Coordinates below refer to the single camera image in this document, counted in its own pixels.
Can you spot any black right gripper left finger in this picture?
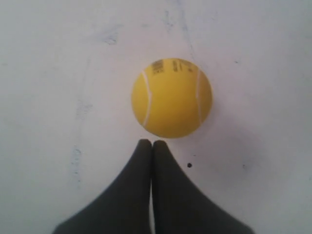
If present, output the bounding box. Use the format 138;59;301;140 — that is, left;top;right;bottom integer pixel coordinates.
54;139;152;234

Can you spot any yellow tennis-style ball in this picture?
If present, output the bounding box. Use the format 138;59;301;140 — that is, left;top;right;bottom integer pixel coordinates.
131;58;213;138

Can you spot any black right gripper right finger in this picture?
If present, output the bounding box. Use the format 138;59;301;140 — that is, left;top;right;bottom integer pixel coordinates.
152;140;254;234

